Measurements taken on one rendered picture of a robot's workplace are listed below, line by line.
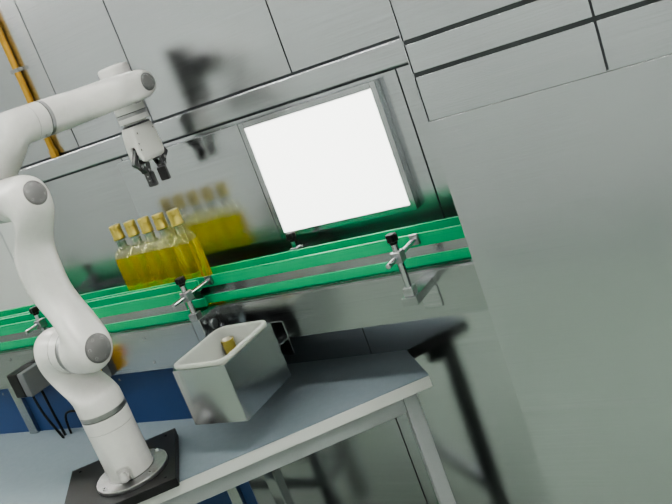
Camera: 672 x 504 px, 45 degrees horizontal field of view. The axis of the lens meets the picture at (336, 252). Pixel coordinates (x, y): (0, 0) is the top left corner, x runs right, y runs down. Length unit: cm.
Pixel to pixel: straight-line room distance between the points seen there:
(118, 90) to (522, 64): 106
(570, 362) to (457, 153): 49
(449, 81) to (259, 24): 74
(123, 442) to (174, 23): 111
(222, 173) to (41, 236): 57
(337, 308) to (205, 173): 58
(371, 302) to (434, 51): 71
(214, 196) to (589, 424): 120
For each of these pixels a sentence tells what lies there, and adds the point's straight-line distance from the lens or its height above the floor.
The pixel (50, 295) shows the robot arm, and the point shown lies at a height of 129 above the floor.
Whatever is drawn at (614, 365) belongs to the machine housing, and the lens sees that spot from 173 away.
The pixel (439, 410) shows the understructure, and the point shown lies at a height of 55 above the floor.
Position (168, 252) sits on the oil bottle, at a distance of 235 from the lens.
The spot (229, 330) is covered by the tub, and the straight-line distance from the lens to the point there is 221.
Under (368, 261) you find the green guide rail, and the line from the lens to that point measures 201.
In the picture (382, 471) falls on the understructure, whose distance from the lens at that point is 260.
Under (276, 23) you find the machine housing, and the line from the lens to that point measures 216.
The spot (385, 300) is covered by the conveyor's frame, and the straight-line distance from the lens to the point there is 201.
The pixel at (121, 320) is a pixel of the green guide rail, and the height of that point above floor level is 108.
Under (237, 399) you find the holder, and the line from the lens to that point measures 202.
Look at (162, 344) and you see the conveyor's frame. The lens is 234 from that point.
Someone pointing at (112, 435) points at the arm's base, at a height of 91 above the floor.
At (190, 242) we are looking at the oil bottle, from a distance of 231.
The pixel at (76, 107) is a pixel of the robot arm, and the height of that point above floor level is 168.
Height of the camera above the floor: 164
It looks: 14 degrees down
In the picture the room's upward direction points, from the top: 20 degrees counter-clockwise
